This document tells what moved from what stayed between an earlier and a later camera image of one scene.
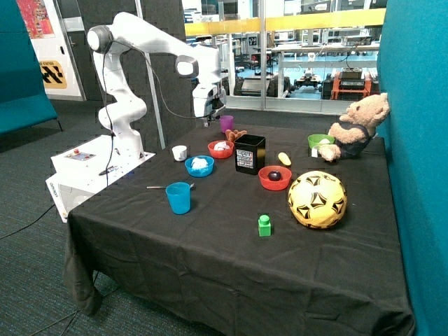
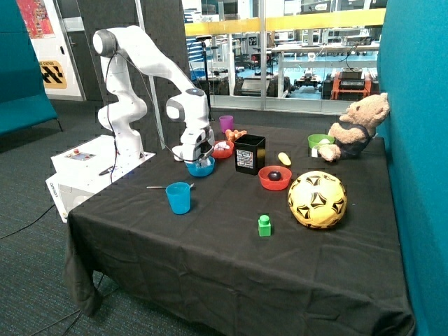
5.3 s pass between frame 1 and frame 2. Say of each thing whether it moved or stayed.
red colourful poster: stayed
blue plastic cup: stayed
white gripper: moved
